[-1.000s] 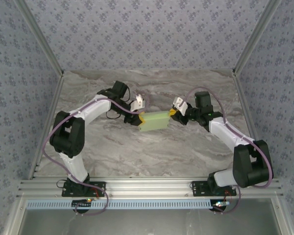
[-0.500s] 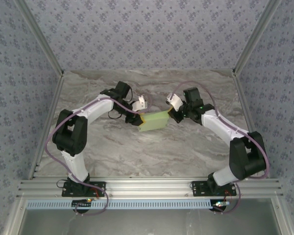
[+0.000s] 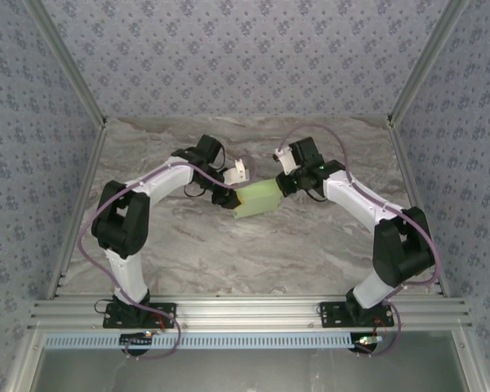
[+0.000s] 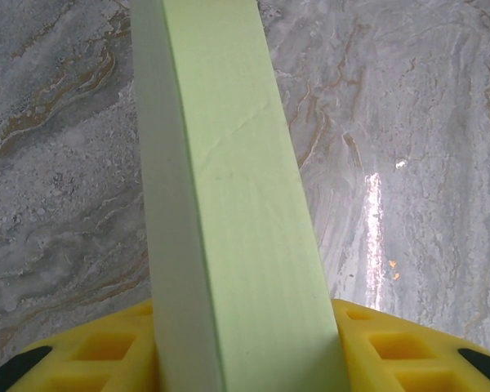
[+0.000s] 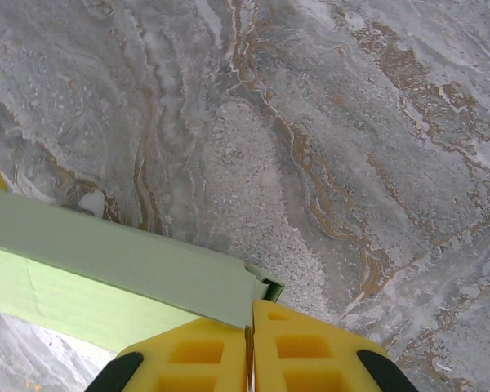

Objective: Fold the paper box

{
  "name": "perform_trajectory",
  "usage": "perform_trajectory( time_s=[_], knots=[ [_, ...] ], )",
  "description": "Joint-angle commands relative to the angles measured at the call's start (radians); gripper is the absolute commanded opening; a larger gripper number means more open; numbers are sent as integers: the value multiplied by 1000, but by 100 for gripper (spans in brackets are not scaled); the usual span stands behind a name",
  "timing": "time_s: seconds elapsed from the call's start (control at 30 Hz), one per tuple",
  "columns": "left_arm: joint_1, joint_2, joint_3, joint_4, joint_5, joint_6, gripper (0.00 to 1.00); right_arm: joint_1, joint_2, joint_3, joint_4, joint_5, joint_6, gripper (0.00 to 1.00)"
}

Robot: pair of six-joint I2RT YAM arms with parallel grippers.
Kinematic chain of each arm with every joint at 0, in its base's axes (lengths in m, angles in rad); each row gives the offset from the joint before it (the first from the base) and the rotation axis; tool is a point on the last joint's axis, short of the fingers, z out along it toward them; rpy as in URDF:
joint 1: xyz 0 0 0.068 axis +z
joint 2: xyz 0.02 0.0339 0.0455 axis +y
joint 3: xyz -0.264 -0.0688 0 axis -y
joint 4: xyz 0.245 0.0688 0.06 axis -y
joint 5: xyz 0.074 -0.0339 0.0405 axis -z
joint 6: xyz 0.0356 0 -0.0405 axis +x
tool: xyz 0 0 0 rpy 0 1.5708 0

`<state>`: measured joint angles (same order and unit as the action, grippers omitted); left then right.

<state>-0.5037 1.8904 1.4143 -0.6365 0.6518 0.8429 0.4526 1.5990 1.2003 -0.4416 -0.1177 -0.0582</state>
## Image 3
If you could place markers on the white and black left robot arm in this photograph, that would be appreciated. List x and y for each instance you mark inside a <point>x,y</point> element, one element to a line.
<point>167,181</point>

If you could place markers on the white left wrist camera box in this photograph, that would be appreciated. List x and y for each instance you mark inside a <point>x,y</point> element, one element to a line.
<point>237,173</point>

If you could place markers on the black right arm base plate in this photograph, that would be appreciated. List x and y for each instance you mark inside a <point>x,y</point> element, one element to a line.
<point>335,316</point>

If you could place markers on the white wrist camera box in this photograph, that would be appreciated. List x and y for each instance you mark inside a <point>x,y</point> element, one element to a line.
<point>286,161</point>
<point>237,173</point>

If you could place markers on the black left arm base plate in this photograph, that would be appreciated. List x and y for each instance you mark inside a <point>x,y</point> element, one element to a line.
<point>163,316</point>

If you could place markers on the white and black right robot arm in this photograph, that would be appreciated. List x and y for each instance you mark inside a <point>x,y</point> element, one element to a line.
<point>347,192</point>

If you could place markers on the aluminium mounting rail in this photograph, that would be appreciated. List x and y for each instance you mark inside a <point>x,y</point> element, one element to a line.
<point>245,312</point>

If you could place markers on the light green paper box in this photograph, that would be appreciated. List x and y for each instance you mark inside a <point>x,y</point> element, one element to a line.
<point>257,200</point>

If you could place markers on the aluminium table side rail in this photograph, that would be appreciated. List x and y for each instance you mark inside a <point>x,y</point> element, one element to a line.
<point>90,171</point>
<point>408,171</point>

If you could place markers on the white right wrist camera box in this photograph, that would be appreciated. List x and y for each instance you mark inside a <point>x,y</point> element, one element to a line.
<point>286,161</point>

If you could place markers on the small black circuit board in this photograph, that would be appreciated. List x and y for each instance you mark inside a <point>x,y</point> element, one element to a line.
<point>365,343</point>
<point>134,339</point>

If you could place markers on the aluminium frame post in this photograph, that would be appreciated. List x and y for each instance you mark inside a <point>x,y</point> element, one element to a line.
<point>74,69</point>
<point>418,69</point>

